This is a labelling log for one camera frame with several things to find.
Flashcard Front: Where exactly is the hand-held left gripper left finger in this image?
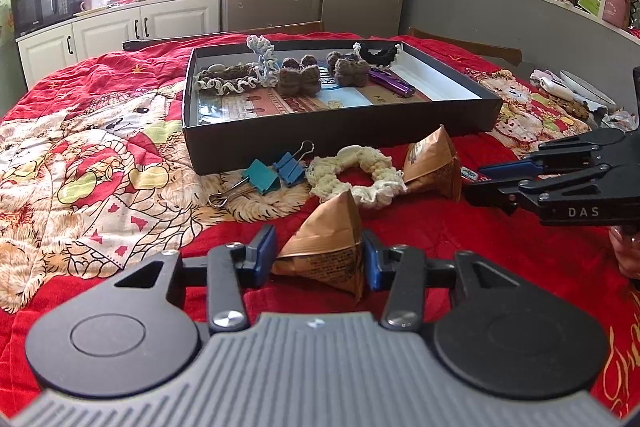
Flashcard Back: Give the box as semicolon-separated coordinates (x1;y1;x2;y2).
116;225;278;334

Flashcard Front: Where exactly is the brown pyramid snack packet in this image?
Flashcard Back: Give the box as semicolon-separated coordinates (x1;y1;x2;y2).
271;191;366;306
402;124;463;202

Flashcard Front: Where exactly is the cream knit scrunchie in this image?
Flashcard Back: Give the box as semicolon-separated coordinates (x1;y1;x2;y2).
306;146;407;210

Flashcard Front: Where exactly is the black scrunchie with white edge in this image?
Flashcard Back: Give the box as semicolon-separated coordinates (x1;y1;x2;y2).
352;41;403;68

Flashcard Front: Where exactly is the teal binder clip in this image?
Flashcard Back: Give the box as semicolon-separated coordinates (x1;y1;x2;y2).
209;159;281;208

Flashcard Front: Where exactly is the pink bag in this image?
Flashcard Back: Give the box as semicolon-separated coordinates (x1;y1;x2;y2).
602;0;632;28

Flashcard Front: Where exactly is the brown scrunchie with cream edge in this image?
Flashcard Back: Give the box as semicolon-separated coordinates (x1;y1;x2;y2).
195;63;261;96

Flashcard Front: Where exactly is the person's right hand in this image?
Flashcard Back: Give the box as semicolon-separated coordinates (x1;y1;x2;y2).
608;223;640;280

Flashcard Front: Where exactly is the blue binder clip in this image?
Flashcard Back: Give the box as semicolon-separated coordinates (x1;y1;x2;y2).
272;141;315;186

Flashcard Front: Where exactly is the black microwave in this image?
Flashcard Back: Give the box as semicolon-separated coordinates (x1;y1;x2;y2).
11;0;71;38

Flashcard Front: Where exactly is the red printed bear blanket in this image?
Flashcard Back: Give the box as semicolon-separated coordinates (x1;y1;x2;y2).
0;34;640;413

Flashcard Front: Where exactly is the brown wooden chair back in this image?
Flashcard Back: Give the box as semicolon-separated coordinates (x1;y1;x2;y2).
407;27;523;65

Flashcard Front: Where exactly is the brown knit bow hair clip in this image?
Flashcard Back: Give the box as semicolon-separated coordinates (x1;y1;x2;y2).
326;51;371;86
277;54;321;96

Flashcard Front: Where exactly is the dark wooden chair back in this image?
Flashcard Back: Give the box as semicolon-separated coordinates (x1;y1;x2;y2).
122;21;326;52

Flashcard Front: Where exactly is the white pink toy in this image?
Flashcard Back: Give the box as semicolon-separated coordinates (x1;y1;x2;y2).
531;69;576;100

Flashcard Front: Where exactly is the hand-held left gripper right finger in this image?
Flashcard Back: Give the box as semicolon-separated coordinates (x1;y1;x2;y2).
363;231;521;334

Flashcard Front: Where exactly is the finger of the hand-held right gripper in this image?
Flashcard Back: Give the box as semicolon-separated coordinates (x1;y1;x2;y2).
477;128;629;181
462;163;614;214

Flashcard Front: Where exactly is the light blue knit scrunchie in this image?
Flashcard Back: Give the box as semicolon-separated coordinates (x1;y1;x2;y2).
246;35;281;86

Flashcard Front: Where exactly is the white kitchen cabinet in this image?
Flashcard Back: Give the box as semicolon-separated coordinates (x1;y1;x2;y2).
17;0;223;80

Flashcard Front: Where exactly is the black shallow cardboard box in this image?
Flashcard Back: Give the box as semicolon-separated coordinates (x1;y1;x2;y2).
182;38;503;176

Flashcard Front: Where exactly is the purple lighter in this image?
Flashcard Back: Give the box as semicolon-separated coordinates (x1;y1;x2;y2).
367;68;416;98

